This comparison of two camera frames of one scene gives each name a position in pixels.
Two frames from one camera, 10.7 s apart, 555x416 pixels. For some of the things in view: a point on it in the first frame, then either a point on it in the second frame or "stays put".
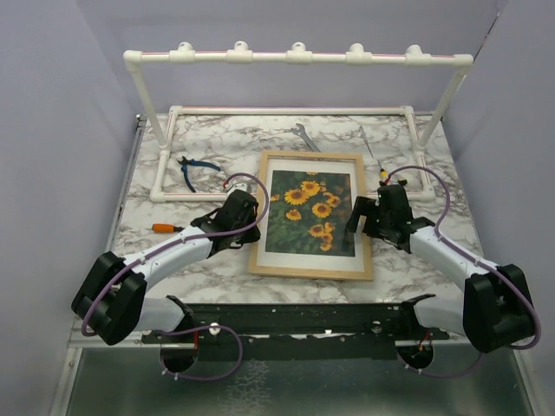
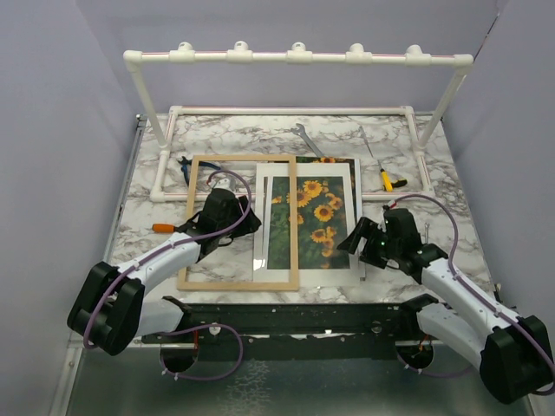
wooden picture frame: (305, 233) -> (294, 285)
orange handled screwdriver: (166, 228) stays put
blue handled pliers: (184, 161) stays put
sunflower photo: (308, 212) stays put
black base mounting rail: (356, 331) stays put
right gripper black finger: (363, 206) -> (377, 246)
